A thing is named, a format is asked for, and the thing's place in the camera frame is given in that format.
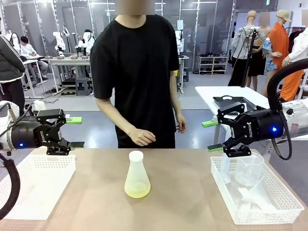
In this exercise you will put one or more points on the mannequin in grey shirt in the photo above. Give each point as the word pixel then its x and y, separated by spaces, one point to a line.
pixel 243 43

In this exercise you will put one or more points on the person's left hand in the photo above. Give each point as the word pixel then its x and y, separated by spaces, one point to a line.
pixel 181 124

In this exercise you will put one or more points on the black tripod stand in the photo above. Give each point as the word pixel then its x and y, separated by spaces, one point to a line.
pixel 250 48

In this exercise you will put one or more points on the seated person in white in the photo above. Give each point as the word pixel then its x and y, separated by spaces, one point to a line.
pixel 27 49

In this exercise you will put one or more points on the mannequin in black dress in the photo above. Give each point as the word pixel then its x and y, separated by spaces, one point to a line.
pixel 256 62

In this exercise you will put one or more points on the grey step stool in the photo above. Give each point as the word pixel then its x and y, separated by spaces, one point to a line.
pixel 83 85

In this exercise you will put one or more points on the long white desk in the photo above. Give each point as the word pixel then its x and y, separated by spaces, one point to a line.
pixel 31 61

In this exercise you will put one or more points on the clear plastic measuring cylinder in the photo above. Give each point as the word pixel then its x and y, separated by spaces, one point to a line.
pixel 226 170

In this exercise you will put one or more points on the mannequin in orange robe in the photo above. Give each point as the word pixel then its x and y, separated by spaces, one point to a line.
pixel 280 41

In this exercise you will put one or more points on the clear plastic measuring beaker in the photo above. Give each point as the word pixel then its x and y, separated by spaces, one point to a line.
pixel 249 170

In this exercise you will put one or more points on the white shoe rack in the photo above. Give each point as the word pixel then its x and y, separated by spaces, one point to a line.
pixel 213 65

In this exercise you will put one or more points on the person in dark jacket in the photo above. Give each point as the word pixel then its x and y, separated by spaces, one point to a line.
pixel 8 60

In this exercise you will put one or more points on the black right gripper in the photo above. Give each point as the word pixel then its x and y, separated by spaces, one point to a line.
pixel 262 125

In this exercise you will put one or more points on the white side table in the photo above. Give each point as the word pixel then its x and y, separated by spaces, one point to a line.
pixel 204 93

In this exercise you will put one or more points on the white workbench with boxes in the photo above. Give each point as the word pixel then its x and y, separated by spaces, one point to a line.
pixel 69 60

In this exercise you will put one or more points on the translucent plastic funnel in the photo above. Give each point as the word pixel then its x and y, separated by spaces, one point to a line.
pixel 255 195

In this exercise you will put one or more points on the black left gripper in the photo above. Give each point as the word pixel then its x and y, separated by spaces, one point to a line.
pixel 29 134

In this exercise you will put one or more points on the person's right forearm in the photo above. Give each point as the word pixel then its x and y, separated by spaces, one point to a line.
pixel 110 113

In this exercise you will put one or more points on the yellow plastic crate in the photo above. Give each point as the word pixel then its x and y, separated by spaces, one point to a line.
pixel 176 73

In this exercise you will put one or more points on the white perforated plastic basket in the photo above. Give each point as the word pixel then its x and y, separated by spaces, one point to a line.
pixel 284 207
pixel 41 173

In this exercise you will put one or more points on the person in black t-shirt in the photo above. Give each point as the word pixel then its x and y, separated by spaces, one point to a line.
pixel 134 72

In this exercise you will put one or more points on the person's right hand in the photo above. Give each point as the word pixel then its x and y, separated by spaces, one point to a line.
pixel 143 138

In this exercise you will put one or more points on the person's left forearm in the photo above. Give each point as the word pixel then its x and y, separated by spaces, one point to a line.
pixel 176 96

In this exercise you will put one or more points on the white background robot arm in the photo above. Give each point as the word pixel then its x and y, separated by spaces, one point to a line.
pixel 180 41
pixel 13 38
pixel 86 41

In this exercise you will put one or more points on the translucent plastic conical flask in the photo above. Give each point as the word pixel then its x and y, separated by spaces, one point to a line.
pixel 137 183

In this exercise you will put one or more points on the mannequin in blue floral dress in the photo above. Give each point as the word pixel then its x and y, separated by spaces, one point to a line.
pixel 269 57

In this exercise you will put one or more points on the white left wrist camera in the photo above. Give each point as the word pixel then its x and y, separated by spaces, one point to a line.
pixel 38 105

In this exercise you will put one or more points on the mannequin in orange trousers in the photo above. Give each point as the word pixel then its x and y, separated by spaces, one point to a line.
pixel 294 81

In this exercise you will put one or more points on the black plastic tray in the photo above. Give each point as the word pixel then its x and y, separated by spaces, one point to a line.
pixel 228 101

